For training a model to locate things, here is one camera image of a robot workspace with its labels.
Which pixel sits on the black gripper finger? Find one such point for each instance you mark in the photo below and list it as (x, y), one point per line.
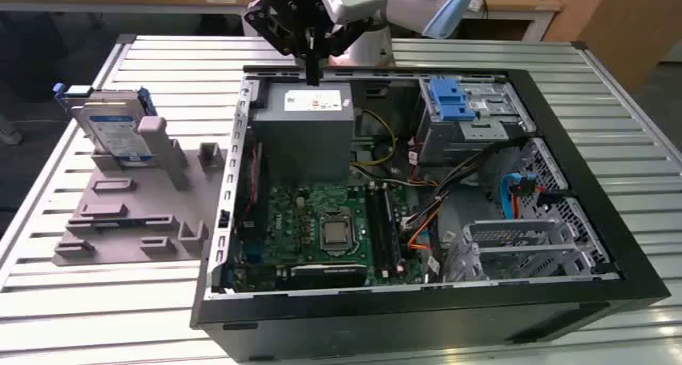
(345, 37)
(265, 25)

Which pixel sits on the hard disk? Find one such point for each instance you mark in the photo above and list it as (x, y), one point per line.
(113, 133)

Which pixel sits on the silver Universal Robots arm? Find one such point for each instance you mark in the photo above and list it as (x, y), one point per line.
(409, 5)

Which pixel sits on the blue drive latch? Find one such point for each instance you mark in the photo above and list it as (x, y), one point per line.
(447, 101)

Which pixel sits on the grey power supply unit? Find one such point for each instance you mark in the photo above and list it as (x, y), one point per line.
(303, 149)

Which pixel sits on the grey metal drive cage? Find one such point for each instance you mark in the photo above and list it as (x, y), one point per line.
(479, 131)

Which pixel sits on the green motherboard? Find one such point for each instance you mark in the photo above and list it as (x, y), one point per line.
(297, 205)

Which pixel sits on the CPU socket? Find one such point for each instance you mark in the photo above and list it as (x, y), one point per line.
(337, 214)

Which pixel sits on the black office chair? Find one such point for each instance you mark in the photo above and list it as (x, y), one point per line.
(32, 61)

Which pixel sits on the black RAM slot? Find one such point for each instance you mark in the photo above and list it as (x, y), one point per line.
(376, 229)
(392, 233)

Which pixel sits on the silver CPU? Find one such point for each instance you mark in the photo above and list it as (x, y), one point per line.
(336, 235)

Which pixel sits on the grey parts rack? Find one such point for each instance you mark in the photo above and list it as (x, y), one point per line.
(149, 205)

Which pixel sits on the wooden cabinet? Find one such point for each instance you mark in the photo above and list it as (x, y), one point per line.
(628, 21)

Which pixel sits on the dark RAM stick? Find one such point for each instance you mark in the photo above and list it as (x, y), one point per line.
(118, 222)

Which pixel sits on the black graphics card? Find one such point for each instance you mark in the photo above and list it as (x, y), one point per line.
(324, 275)

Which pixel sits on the black PC case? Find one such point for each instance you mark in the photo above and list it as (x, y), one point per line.
(372, 329)

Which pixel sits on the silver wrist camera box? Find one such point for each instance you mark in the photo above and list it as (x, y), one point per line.
(351, 1)

